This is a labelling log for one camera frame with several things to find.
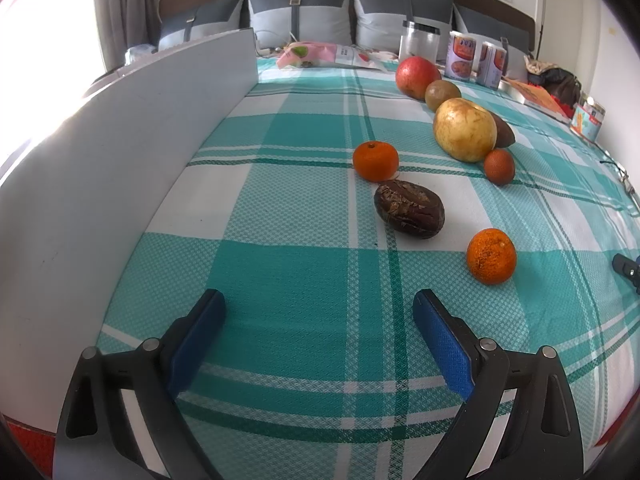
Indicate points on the clear jar with black lid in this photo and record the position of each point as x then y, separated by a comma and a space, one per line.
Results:
419, 42

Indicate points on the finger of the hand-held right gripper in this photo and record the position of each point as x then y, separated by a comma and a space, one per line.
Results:
625, 265

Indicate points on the grey curtain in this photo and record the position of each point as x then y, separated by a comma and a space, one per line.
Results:
125, 5

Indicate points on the yellow pear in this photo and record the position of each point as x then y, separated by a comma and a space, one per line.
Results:
462, 130

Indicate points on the orange mandarin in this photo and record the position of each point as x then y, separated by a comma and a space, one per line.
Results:
375, 161
491, 256

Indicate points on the printed tin can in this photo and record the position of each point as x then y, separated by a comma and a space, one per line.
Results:
492, 65
461, 56

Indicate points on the dark brown wrinkled fruit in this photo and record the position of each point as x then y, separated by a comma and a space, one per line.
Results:
409, 209

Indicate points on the brown sweet potato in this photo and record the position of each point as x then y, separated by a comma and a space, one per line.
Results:
504, 132

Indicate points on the brown kiwi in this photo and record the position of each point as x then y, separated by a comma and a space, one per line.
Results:
442, 95

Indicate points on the teal checked cloth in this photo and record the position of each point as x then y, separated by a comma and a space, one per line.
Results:
300, 240

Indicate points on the grey board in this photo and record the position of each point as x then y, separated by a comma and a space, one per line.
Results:
125, 160

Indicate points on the red cloth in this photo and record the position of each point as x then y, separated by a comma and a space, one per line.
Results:
30, 447

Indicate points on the small colourful tin can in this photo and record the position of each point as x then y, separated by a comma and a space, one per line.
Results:
587, 117

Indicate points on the grey white pillow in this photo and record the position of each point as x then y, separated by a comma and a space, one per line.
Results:
380, 15
200, 25
492, 22
297, 12

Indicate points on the small reddish-brown fruit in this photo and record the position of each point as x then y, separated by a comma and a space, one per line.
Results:
499, 166

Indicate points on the black bag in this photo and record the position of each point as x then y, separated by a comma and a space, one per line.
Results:
560, 85

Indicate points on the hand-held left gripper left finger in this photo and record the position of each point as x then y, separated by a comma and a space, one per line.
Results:
197, 345

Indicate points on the red apple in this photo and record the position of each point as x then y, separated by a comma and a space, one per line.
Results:
415, 77

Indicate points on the white printed packet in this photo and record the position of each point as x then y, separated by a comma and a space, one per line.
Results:
362, 57

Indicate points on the orange book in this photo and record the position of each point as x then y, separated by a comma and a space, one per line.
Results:
540, 97

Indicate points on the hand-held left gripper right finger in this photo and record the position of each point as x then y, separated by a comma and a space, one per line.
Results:
442, 345

